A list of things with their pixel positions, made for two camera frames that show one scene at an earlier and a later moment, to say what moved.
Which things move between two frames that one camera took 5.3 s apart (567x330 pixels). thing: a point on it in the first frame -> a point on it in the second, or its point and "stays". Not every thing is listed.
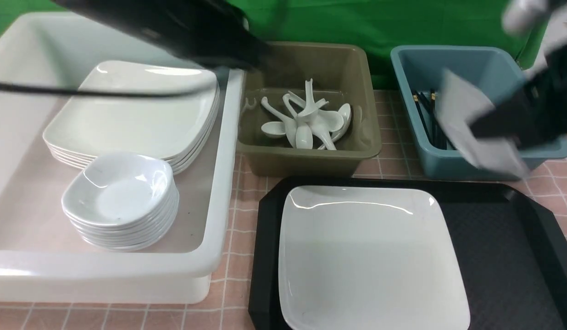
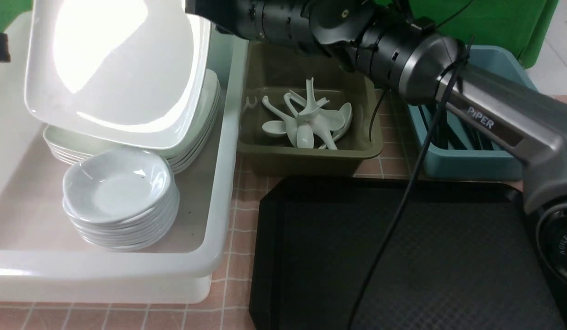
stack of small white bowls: (122, 201) stays
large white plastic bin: (36, 256) stays
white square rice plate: (367, 258) -> (134, 72)
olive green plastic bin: (340, 74) stays
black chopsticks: (437, 136) -> (473, 139)
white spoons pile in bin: (310, 122) stays
